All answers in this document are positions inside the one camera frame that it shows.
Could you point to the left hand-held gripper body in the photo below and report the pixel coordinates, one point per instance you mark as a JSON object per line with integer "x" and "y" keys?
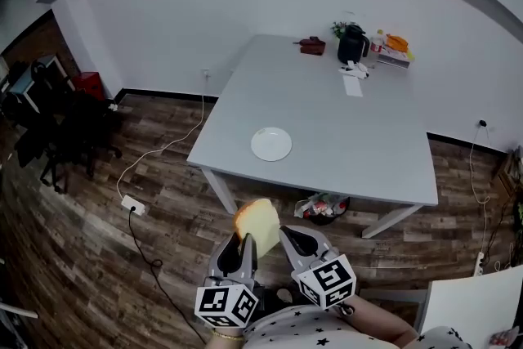
{"x": 222, "y": 304}

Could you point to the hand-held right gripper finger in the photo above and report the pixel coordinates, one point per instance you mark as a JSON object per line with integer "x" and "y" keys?
{"x": 320, "y": 243}
{"x": 288, "y": 247}

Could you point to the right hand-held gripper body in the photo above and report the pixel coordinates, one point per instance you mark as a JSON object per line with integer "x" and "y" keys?
{"x": 327, "y": 282}

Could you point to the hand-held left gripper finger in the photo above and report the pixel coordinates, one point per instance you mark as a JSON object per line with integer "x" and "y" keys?
{"x": 216, "y": 257}
{"x": 249, "y": 257}

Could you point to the yellow slice of bread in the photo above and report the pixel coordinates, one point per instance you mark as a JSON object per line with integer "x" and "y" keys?
{"x": 258, "y": 221}

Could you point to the white round plate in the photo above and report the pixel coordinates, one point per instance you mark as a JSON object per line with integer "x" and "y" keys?
{"x": 271, "y": 144}

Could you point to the person's right forearm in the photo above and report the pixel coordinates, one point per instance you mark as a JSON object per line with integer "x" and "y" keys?
{"x": 382, "y": 320}

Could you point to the person's left forearm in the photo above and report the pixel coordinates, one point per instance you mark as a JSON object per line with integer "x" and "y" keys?
{"x": 229, "y": 343}

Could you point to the trash bin with bag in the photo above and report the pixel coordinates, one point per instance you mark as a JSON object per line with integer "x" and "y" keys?
{"x": 324, "y": 209}

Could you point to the white star print clothing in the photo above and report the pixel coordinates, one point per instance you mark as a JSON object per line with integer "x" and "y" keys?
{"x": 310, "y": 329}

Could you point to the white table leg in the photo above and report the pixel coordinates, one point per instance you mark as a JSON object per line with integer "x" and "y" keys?
{"x": 390, "y": 221}
{"x": 220, "y": 192}

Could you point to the white floor power strip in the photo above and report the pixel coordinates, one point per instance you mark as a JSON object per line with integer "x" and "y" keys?
{"x": 133, "y": 204}

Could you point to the white chair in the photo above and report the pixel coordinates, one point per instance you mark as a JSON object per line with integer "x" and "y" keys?
{"x": 474, "y": 298}

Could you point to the narrow white power strip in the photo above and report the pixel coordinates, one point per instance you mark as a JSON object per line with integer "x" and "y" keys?
{"x": 480, "y": 263}

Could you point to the white paper sheet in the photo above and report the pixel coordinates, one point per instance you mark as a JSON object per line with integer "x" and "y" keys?
{"x": 352, "y": 86}

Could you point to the small white plug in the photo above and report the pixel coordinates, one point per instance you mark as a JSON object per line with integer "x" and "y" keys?
{"x": 113, "y": 107}

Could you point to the black office chair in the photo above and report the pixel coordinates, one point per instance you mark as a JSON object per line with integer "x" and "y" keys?
{"x": 77, "y": 135}

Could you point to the dark red pouch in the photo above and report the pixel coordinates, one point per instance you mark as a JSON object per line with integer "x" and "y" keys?
{"x": 312, "y": 45}

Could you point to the white flat box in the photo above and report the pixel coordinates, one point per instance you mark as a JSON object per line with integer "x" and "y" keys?
{"x": 393, "y": 58}

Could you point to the black thermos jug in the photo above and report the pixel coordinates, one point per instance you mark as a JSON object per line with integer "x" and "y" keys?
{"x": 350, "y": 44}

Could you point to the wooden shelf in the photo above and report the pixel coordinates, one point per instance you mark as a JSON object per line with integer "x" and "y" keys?
{"x": 510, "y": 175}

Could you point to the white bottle with red label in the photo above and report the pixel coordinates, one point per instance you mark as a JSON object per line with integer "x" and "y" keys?
{"x": 376, "y": 43}

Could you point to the small green plant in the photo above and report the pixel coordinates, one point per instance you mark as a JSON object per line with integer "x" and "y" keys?
{"x": 337, "y": 29}

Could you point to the red cabinet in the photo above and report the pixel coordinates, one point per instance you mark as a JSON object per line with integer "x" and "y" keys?
{"x": 88, "y": 85}

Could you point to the orange bag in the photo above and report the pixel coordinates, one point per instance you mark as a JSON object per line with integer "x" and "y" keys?
{"x": 396, "y": 41}

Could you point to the white blue desk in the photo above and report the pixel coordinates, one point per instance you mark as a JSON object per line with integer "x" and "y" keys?
{"x": 30, "y": 83}

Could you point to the white wall outlet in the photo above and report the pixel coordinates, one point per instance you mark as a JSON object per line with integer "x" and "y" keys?
{"x": 206, "y": 73}

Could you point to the black wall plug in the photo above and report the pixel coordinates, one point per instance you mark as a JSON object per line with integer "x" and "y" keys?
{"x": 483, "y": 122}

